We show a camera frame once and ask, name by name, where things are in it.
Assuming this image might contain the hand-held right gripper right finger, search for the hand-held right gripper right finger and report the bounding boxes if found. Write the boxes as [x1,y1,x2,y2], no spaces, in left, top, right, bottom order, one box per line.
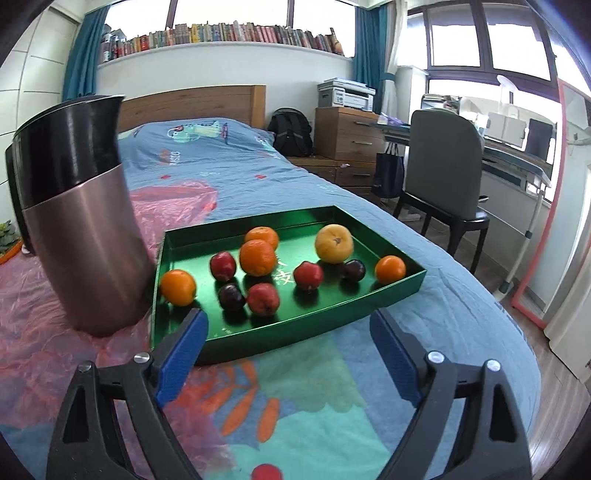
[369,308,534,480]

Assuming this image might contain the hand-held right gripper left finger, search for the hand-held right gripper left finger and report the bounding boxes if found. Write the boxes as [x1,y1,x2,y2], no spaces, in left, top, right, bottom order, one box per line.
[46,307,209,480]

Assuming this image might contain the smooth orange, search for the smooth orange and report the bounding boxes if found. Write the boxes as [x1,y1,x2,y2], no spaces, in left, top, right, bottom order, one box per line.
[244,226,280,252]
[374,255,407,285]
[160,270,198,307]

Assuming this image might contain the small red fruit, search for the small red fruit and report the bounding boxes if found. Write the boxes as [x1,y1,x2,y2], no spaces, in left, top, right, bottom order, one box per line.
[209,251,238,282]
[293,261,325,291]
[246,283,280,317]

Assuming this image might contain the green tray box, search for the green tray box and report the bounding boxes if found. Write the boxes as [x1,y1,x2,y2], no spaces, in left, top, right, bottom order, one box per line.
[150,205,428,365]

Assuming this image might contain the large rough-skinned mandarin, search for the large rough-skinned mandarin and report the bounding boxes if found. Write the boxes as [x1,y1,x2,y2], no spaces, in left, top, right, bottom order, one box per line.
[239,239,278,277]

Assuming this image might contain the black and steel electric kettle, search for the black and steel electric kettle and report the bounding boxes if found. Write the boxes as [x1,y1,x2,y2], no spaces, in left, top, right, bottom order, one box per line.
[4,95,158,337]

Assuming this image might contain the red framed mirror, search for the red framed mirror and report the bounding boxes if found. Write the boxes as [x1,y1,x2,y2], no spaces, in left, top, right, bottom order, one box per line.
[510,76,591,330]

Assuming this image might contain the pink plastic sheet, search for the pink plastic sheet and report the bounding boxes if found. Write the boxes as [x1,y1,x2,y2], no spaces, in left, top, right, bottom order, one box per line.
[0,180,241,480]

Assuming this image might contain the dark tote bag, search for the dark tote bag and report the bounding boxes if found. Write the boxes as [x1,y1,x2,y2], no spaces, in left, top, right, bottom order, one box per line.
[372,143,406,199]

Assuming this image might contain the low wooden nightstand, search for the low wooden nightstand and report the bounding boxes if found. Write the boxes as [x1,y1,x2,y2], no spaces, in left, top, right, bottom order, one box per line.
[286,156,384,199]

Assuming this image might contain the grey chair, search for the grey chair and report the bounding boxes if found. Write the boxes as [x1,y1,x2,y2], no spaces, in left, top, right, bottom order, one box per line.
[392,109,491,271]

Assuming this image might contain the green bok choy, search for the green bok choy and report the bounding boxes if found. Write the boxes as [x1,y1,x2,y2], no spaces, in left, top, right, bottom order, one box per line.
[0,220,21,252]

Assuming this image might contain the wooden drawer cabinet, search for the wooden drawer cabinet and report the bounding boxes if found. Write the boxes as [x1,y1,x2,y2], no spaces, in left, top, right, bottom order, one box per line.
[314,107,393,163]

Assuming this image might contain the black backpack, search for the black backpack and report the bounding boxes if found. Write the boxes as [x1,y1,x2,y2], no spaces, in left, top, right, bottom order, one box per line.
[268,107,315,158]

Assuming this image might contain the wooden headboard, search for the wooden headboard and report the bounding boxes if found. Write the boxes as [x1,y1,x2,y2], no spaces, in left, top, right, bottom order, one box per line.
[117,84,267,132]

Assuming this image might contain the white tall cabinet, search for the white tall cabinet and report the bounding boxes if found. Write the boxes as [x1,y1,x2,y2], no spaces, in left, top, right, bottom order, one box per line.
[396,65,430,125]

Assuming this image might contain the white printer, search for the white printer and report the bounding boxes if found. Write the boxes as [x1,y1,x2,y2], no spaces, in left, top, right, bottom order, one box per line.
[318,78,376,112]

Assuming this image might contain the white desk lamp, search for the white desk lamp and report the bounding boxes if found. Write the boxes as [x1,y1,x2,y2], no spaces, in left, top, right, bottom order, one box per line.
[496,74,520,107]

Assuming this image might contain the teal curtain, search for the teal curtain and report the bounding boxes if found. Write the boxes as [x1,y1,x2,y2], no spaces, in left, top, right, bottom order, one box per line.
[62,7,112,100]
[353,4,398,112]

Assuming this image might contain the white wardrobe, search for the white wardrobe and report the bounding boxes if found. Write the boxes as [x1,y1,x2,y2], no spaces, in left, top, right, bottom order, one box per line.
[0,9,84,125]

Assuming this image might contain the row of books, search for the row of books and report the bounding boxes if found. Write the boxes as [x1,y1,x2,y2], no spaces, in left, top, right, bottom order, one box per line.
[100,21,346,63]

